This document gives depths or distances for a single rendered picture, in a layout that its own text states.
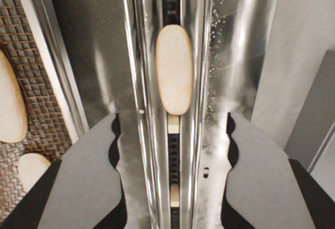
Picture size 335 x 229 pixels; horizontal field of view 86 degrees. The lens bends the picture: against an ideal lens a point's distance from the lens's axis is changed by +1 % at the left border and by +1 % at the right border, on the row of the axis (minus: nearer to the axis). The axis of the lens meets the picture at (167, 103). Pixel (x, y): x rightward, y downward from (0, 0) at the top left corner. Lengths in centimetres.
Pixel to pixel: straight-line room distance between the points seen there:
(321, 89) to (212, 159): 15
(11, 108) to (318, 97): 32
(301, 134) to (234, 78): 15
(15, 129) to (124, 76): 12
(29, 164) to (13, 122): 5
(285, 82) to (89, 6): 25
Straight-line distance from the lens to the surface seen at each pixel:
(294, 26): 26
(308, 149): 30
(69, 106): 18
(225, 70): 19
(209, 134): 23
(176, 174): 31
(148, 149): 24
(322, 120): 28
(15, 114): 21
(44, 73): 19
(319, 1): 27
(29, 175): 25
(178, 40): 18
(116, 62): 24
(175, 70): 19
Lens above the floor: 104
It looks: 61 degrees down
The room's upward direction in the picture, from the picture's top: 178 degrees counter-clockwise
